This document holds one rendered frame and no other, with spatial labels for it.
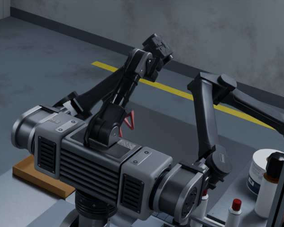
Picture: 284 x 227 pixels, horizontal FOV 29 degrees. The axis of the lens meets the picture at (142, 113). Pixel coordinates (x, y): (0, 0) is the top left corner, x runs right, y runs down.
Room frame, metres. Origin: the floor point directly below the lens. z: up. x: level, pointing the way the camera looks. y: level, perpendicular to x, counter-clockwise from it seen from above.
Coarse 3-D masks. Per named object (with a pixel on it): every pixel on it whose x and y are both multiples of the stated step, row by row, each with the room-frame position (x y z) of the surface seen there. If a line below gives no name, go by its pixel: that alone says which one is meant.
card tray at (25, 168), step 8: (24, 160) 2.14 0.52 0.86; (32, 160) 2.18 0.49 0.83; (16, 168) 2.06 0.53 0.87; (24, 168) 2.11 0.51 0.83; (32, 168) 2.12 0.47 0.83; (24, 176) 2.04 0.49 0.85; (32, 176) 2.01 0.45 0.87; (40, 176) 2.07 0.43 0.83; (48, 176) 2.08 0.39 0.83; (40, 184) 1.99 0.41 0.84; (48, 184) 1.97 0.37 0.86; (56, 184) 2.02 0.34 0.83; (64, 184) 2.03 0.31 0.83; (56, 192) 1.95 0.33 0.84; (64, 192) 1.93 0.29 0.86; (72, 192) 1.98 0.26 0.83
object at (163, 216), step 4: (156, 216) 1.83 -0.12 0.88; (160, 216) 1.83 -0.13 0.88; (164, 216) 1.84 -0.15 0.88; (168, 216) 1.84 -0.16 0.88; (164, 220) 1.81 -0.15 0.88; (168, 220) 1.81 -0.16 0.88; (172, 220) 1.82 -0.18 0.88; (188, 220) 1.83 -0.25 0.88; (172, 224) 1.79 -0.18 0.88; (188, 224) 1.80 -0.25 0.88
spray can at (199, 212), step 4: (204, 192) 1.78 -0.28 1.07; (204, 196) 1.78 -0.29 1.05; (208, 196) 1.80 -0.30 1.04; (204, 200) 1.77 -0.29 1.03; (200, 204) 1.77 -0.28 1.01; (204, 204) 1.78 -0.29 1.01; (196, 208) 1.78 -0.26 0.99; (200, 208) 1.77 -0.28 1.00; (204, 208) 1.78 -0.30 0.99; (196, 212) 1.78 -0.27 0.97; (200, 212) 1.77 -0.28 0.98; (204, 212) 1.78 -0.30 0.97; (196, 216) 1.77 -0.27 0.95; (200, 216) 1.77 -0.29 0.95; (192, 220) 1.78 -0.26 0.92; (192, 224) 1.78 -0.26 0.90; (196, 224) 1.77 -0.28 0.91; (200, 224) 1.78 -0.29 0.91
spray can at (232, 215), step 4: (236, 200) 1.73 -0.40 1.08; (240, 200) 1.74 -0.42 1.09; (232, 204) 1.73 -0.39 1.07; (236, 204) 1.72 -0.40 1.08; (240, 204) 1.72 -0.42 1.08; (232, 208) 1.72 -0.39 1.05; (236, 208) 1.71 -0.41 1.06; (228, 212) 1.73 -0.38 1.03; (232, 212) 1.71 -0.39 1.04; (236, 212) 1.71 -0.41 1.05; (240, 212) 1.72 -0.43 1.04; (228, 216) 1.72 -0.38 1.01; (232, 216) 1.71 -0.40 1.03; (236, 216) 1.71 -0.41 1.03; (240, 216) 1.72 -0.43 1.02; (228, 220) 1.72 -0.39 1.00; (232, 220) 1.71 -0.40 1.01; (236, 220) 1.71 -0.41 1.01; (228, 224) 1.71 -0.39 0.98; (232, 224) 1.71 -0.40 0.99; (236, 224) 1.71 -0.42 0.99
